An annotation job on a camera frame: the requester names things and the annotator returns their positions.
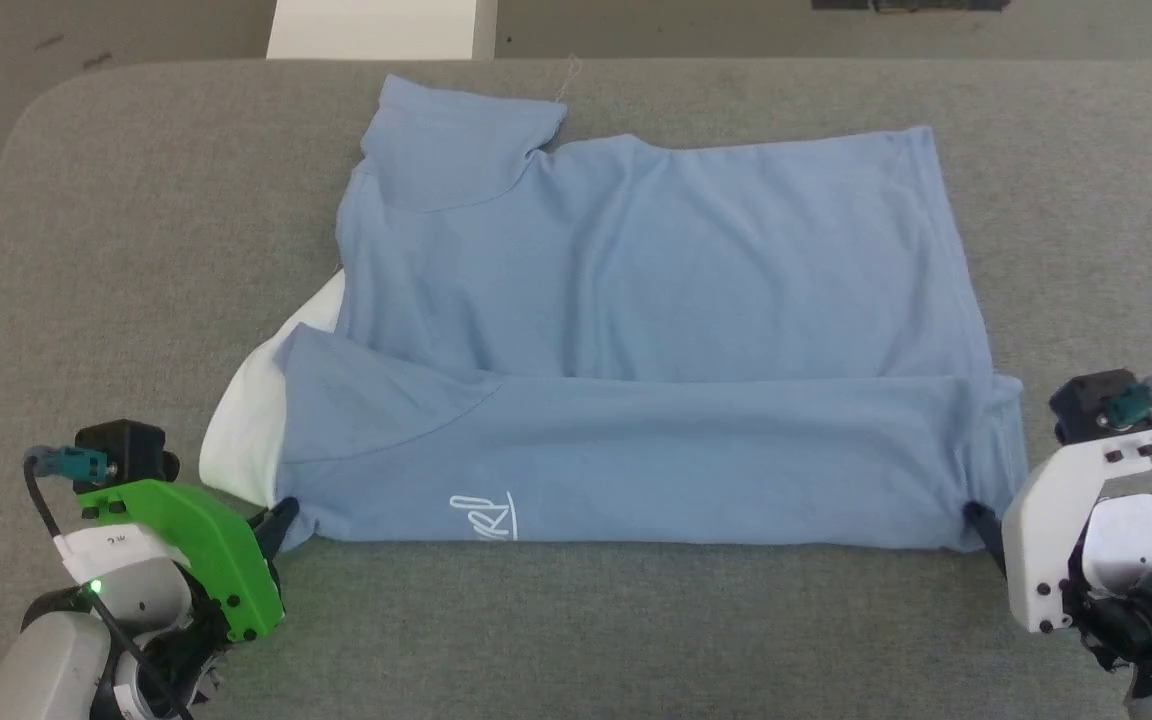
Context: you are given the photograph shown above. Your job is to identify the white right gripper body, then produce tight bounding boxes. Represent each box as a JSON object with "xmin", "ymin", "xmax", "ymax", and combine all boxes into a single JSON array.
[{"xmin": 1001, "ymin": 430, "xmax": 1152, "ymax": 635}]

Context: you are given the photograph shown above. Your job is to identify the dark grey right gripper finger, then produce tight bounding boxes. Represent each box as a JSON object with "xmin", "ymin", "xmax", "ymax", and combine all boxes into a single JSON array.
[{"xmin": 962, "ymin": 500, "xmax": 1010, "ymax": 578}]

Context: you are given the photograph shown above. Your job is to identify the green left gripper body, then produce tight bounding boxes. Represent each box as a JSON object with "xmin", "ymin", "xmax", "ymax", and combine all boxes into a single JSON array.
[{"xmin": 76, "ymin": 480, "xmax": 286, "ymax": 644}]

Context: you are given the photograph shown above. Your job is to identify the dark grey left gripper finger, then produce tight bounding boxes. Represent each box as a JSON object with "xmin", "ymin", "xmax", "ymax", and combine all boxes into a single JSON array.
[{"xmin": 253, "ymin": 497, "xmax": 301, "ymax": 559}]

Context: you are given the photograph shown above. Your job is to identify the light blue and white shirt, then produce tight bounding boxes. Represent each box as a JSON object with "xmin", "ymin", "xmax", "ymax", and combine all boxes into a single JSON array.
[{"xmin": 199, "ymin": 75, "xmax": 1030, "ymax": 554}]

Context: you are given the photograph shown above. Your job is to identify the grey fabric sofa seat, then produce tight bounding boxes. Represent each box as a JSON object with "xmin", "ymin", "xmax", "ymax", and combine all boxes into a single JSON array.
[{"xmin": 0, "ymin": 57, "xmax": 1152, "ymax": 720}]

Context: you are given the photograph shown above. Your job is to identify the white rectangular box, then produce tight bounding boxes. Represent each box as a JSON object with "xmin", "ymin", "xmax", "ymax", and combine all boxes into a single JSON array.
[{"xmin": 266, "ymin": 0, "xmax": 500, "ymax": 61}]

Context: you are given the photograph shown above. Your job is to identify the long black floor mat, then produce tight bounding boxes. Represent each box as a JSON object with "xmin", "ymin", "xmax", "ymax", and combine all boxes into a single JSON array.
[{"xmin": 871, "ymin": 0, "xmax": 1013, "ymax": 13}]

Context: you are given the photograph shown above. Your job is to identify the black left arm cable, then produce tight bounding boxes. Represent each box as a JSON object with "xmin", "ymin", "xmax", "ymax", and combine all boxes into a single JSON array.
[{"xmin": 23, "ymin": 447, "xmax": 197, "ymax": 720}]

